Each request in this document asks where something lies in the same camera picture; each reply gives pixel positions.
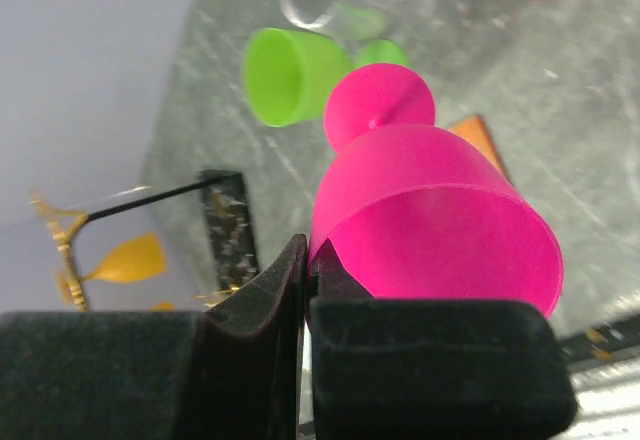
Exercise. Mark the green wine glass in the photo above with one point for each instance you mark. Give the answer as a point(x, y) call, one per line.
point(288, 75)

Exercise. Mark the yellow wine glass front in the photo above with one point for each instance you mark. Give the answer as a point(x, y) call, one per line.
point(163, 307)

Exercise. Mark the orange Othello book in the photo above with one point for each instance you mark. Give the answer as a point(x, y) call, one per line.
point(474, 130)

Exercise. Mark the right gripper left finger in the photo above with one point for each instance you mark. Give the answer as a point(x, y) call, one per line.
point(231, 372)

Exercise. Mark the yellow wine glass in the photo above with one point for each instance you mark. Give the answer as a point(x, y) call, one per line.
point(135, 260)
point(163, 307)

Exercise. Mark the aluminium mounting rail frame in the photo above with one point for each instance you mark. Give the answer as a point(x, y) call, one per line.
point(603, 362)

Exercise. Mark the yellow wine glass back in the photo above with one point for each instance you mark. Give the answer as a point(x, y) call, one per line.
point(135, 260)

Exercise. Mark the pink wine glass back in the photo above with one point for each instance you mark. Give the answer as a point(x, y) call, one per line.
point(413, 211)

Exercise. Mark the gold wire glass rack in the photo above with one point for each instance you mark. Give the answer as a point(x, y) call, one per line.
point(228, 226)

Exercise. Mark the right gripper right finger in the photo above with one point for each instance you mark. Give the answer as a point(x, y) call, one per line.
point(430, 369)

